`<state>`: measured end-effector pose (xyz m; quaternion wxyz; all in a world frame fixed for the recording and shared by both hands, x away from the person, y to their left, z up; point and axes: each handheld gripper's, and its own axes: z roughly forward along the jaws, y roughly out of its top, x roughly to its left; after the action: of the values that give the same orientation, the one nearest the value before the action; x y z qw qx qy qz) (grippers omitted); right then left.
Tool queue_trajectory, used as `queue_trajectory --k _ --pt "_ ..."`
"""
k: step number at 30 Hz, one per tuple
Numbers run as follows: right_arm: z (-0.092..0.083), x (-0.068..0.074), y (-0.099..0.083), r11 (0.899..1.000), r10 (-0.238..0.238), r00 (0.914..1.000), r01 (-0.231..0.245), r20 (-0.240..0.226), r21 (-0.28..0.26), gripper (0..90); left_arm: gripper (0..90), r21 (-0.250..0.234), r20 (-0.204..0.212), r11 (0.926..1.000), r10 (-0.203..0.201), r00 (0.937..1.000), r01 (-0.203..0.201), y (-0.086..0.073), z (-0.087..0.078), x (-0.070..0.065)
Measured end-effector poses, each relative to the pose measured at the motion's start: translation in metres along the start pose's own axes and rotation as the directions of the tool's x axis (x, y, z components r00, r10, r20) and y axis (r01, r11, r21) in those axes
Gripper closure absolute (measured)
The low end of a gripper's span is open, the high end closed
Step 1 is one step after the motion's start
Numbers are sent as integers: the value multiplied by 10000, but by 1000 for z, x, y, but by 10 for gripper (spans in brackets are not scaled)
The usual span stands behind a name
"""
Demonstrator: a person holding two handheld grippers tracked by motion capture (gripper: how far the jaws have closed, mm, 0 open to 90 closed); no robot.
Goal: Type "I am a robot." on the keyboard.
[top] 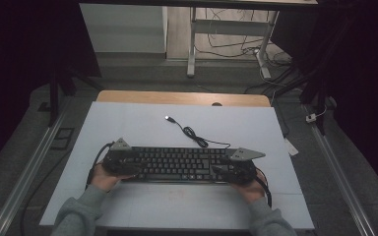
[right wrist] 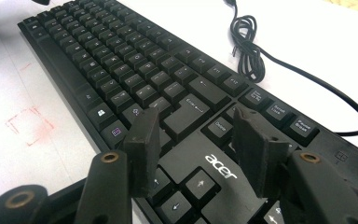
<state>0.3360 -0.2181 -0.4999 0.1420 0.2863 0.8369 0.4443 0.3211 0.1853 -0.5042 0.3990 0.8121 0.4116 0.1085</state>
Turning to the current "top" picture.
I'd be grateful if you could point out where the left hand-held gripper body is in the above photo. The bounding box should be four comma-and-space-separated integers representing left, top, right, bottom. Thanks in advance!
101, 137, 133, 177

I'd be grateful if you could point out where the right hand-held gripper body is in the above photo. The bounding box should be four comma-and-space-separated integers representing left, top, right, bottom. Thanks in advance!
225, 147, 267, 186

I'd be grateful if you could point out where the black computer keyboard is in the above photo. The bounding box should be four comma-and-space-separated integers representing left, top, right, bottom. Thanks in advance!
124, 146, 259, 185

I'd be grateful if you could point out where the person's left hand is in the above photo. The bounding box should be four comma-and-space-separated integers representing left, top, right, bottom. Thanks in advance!
90, 162, 133, 194

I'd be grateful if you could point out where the person's right hand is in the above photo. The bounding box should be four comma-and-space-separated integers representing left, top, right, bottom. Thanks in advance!
229, 168, 268, 205

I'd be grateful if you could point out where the white table cover sheet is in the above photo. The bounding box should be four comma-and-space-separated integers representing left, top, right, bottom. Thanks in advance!
38, 101, 315, 231

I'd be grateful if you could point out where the white paper tag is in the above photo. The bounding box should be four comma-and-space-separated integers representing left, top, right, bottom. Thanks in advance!
283, 137, 300, 157

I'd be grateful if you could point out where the wooden table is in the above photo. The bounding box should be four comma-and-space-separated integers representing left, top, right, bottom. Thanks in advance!
95, 89, 273, 108

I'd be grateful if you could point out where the small black floor plate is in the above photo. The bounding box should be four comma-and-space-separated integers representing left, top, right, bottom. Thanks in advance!
37, 100, 52, 113

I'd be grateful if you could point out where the black metal stand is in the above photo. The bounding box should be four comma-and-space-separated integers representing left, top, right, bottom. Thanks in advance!
46, 64, 103, 128
275, 19, 352, 136

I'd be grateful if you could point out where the white cabinet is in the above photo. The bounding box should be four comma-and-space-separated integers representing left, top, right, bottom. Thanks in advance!
78, 3, 168, 54

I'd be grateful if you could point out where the dark curtain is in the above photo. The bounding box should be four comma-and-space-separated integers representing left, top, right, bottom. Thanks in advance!
271, 0, 378, 202
0, 0, 101, 179

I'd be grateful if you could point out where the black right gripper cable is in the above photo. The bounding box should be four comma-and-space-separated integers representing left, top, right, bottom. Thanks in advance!
254, 166, 274, 208

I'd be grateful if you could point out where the black keyboard cable with plug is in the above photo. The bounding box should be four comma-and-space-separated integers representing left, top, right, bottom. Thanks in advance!
163, 115, 231, 149

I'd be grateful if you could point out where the aluminium rail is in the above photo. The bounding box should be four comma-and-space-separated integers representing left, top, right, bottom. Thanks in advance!
0, 97, 71, 236
302, 103, 378, 236

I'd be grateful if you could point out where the tangle of floor cables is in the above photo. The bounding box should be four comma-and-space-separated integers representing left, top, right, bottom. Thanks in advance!
194, 7, 293, 68

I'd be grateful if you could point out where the white desk frame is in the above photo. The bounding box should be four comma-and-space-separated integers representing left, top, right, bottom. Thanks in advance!
186, 6, 281, 80

